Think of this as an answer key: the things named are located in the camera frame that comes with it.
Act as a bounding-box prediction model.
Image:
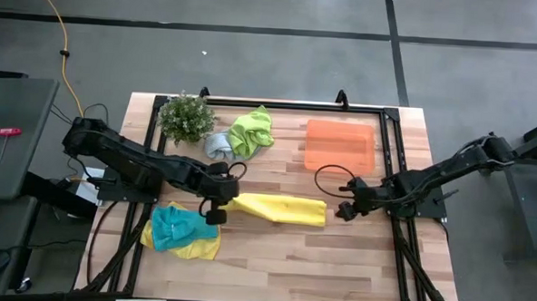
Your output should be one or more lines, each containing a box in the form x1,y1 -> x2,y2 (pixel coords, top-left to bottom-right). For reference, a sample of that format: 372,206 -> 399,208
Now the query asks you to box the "grey waffle-weave towel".
202,129 -> 264,165

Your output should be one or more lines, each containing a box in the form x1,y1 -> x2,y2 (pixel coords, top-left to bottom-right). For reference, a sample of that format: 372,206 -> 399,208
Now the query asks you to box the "teal microfiber towel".
149,203 -> 221,256

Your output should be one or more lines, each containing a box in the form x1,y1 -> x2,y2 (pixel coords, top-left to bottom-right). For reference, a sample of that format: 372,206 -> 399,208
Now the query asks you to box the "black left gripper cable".
228,160 -> 249,181

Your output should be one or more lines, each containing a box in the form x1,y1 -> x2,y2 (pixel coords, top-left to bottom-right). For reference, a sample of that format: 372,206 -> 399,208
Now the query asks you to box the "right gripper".
337,174 -> 386,218

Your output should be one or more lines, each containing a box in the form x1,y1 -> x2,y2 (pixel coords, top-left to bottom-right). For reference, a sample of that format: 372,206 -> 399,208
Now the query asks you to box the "yellow cable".
23,0 -> 92,119

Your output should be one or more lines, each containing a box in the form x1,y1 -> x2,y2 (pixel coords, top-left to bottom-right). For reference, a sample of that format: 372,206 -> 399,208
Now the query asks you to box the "white power box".
72,166 -> 108,207

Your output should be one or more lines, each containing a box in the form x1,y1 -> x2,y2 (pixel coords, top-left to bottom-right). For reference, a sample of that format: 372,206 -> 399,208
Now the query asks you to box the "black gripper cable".
312,162 -> 360,200
228,160 -> 249,181

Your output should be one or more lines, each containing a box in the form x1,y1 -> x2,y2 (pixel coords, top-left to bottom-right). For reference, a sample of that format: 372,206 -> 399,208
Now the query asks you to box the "dark grey side desk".
0,75 -> 61,207

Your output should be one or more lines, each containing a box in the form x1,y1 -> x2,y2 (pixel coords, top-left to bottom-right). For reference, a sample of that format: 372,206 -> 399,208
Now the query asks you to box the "orange plastic bin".
303,119 -> 379,177

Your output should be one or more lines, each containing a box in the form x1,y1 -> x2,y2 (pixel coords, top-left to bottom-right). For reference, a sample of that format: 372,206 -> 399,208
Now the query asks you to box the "red-handled hex key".
0,126 -> 24,166

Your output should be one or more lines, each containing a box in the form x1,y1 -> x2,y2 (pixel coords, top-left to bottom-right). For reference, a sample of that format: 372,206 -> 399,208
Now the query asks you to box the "yellow microfiber towel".
139,199 -> 224,263
221,191 -> 329,228

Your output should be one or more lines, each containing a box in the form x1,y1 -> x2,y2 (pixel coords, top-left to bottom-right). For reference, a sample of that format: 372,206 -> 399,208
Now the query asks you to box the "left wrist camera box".
204,208 -> 229,227

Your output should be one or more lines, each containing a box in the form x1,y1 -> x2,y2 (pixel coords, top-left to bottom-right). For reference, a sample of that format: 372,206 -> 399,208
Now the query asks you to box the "green microfiber towel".
226,103 -> 277,162

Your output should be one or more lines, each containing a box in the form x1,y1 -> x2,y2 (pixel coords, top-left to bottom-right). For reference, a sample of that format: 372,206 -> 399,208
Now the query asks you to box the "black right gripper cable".
312,162 -> 360,200

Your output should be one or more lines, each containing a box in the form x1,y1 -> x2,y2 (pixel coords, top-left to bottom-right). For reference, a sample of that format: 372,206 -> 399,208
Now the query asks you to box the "dark metal stand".
474,109 -> 537,264

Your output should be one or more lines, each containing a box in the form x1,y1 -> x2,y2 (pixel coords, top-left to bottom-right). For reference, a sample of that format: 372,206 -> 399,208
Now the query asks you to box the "green potted plant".
155,90 -> 220,150

